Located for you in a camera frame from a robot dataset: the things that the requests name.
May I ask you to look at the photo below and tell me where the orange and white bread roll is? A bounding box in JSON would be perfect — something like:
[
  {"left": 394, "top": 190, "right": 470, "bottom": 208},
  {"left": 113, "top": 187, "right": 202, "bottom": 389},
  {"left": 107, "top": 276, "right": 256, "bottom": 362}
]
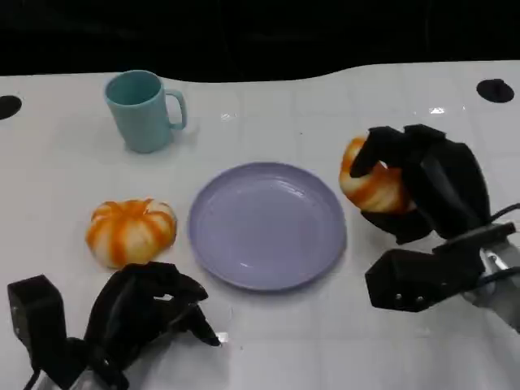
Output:
[
  {"left": 339, "top": 136, "right": 418, "bottom": 213},
  {"left": 84, "top": 197, "right": 178, "bottom": 269}
]

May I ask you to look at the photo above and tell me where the lilac plate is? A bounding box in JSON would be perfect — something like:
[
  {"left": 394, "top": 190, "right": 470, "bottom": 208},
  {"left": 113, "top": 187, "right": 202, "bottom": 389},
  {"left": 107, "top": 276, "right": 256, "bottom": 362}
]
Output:
[{"left": 187, "top": 161, "right": 347, "bottom": 291}]

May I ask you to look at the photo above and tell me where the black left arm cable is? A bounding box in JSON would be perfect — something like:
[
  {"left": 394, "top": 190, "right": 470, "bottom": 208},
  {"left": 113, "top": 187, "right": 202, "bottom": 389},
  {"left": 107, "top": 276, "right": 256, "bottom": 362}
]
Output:
[{"left": 22, "top": 363, "right": 44, "bottom": 390}]

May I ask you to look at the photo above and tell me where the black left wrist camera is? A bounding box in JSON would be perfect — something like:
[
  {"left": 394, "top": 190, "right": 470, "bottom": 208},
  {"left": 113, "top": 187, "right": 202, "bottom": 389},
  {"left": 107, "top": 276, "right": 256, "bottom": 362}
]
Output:
[{"left": 6, "top": 275, "right": 68, "bottom": 366}]

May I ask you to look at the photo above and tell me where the black table grommet hole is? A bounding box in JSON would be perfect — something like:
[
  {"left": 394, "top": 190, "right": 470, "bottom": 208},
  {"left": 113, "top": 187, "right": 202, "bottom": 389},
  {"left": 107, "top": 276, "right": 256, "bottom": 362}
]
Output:
[
  {"left": 0, "top": 95, "right": 23, "bottom": 120},
  {"left": 475, "top": 78, "right": 515, "bottom": 103}
]

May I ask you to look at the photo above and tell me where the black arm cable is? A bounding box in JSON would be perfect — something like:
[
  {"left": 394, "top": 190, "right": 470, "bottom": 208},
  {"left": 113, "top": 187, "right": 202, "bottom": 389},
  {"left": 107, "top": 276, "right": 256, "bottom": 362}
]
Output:
[
  {"left": 486, "top": 202, "right": 520, "bottom": 223},
  {"left": 22, "top": 363, "right": 44, "bottom": 390}
]

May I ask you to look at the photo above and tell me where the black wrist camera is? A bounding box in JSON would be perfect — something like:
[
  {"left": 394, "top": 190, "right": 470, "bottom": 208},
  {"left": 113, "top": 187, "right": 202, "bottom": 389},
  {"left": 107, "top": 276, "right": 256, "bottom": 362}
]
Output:
[
  {"left": 364, "top": 222, "right": 520, "bottom": 313},
  {"left": 6, "top": 275, "right": 68, "bottom": 366}
]

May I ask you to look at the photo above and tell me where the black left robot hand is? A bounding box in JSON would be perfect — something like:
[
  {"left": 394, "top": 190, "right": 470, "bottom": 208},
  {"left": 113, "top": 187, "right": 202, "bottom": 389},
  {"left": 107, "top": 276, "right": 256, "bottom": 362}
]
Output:
[{"left": 83, "top": 262, "right": 223, "bottom": 390}]

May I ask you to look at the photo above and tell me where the pale green mug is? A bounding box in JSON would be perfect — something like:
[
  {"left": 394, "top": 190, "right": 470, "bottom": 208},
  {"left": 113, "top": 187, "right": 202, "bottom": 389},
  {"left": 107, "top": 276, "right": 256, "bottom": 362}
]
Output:
[{"left": 103, "top": 70, "right": 188, "bottom": 154}]

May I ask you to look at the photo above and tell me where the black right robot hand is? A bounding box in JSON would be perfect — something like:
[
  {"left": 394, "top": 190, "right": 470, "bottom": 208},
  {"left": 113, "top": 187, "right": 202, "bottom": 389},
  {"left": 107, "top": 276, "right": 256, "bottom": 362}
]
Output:
[{"left": 350, "top": 123, "right": 492, "bottom": 245}]

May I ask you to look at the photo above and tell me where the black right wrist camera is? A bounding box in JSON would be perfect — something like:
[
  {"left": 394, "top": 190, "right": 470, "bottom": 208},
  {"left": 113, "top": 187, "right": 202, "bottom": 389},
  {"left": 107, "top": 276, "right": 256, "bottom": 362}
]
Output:
[{"left": 364, "top": 222, "right": 520, "bottom": 313}]

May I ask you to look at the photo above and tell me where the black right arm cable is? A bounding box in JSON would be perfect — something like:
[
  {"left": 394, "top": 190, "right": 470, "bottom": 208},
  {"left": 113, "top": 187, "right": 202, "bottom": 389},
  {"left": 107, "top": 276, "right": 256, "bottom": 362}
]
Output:
[{"left": 486, "top": 202, "right": 520, "bottom": 223}]

